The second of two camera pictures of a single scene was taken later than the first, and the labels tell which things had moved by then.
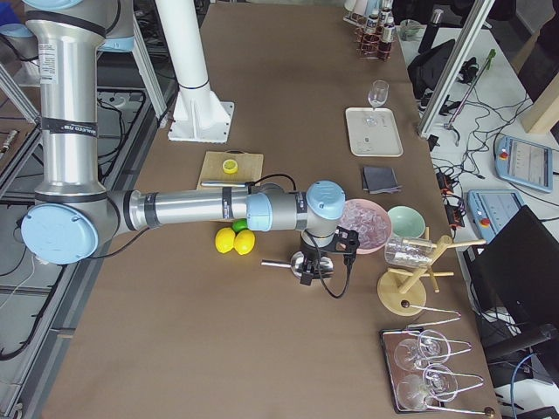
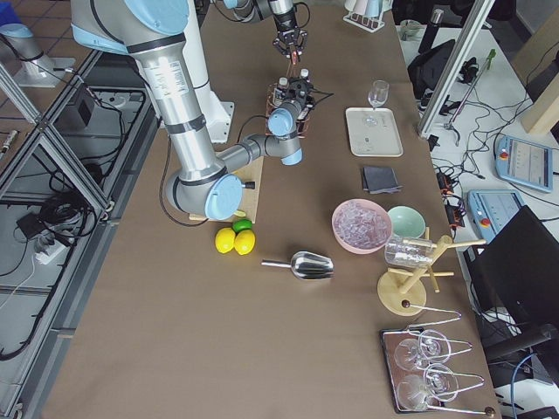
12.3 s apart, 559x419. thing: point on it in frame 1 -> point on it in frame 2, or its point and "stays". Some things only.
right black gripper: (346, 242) -> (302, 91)
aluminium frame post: (476, 20) stays
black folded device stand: (427, 68) stays
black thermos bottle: (431, 31) stays
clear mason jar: (409, 252) stays
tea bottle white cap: (372, 24) -> (280, 92)
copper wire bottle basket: (374, 35) -> (302, 124)
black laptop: (514, 278) stays
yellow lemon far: (244, 242) stays
